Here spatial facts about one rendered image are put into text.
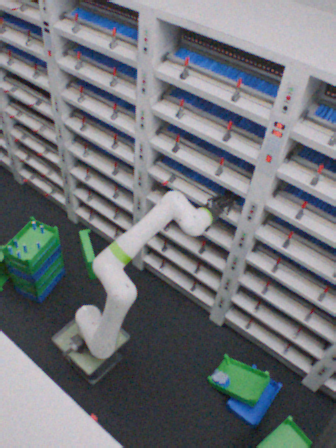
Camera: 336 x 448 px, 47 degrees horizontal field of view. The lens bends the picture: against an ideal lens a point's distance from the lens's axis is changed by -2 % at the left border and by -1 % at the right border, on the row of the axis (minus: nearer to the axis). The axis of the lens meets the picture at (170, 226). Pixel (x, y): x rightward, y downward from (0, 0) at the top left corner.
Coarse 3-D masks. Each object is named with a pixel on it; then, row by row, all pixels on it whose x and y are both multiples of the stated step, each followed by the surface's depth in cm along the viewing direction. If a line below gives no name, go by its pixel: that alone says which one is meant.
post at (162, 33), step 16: (160, 0) 167; (176, 0) 169; (144, 16) 165; (160, 32) 169; (176, 32) 178; (160, 48) 174; (144, 64) 179; (160, 80) 187; (144, 96) 191; (144, 160) 217; (144, 176) 225; (144, 192) 234; (144, 208) 243
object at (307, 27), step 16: (192, 0) 171; (208, 0) 173; (224, 0) 175; (240, 0) 177; (256, 0) 180; (272, 0) 182; (288, 0) 185; (240, 16) 161; (256, 16) 163; (272, 16) 165; (288, 16) 167; (304, 16) 170; (320, 16) 172; (288, 32) 153; (304, 32) 155; (320, 32) 157; (320, 96) 157
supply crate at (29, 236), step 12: (24, 228) 248; (36, 228) 254; (48, 228) 252; (12, 240) 240; (24, 240) 247; (36, 240) 247; (48, 240) 242; (24, 252) 240; (36, 252) 235; (24, 264) 233
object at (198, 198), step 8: (160, 152) 222; (152, 160) 219; (160, 160) 223; (152, 168) 221; (152, 176) 222; (160, 176) 218; (168, 176) 217; (168, 184) 216; (176, 184) 214; (184, 184) 213; (184, 192) 211; (192, 192) 210; (200, 192) 209; (192, 200) 212; (200, 200) 207; (224, 208) 203; (224, 216) 202; (232, 216) 200; (240, 216) 194
